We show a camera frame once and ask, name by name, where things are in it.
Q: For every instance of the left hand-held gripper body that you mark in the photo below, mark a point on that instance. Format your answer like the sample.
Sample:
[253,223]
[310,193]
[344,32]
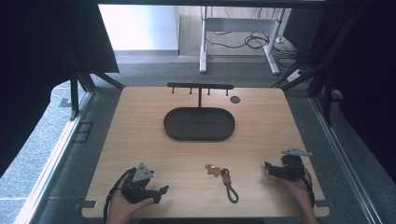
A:
[136,189]

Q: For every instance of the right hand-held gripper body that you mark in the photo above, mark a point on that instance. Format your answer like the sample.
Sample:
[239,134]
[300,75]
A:
[291,169]

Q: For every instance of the black key rack with tray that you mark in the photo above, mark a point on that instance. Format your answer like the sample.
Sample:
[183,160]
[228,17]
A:
[199,124]

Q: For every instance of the person's left hand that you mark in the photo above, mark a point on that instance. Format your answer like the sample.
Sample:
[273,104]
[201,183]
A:
[123,209]

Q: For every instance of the person's right hand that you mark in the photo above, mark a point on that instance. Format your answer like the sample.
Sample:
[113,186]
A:
[297,193]

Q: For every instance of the dark round table grommet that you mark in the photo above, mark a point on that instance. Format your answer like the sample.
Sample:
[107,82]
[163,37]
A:
[234,100]

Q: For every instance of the white power strip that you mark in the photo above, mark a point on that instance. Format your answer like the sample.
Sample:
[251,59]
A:
[294,75]

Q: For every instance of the black curtain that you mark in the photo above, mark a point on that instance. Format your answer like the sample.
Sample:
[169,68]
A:
[37,62]
[361,77]

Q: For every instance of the grey table bracket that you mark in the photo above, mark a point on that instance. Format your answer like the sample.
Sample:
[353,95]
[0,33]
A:
[85,204]

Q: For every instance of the aluminium floor rail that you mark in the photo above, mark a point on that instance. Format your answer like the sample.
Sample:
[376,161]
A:
[49,165]
[342,155]

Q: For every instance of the black metal frame strut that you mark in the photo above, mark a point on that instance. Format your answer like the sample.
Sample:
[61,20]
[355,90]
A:
[327,99]
[74,96]

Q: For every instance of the white metal desk frame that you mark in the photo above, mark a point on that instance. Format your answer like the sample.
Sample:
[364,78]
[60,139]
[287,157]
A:
[204,46]

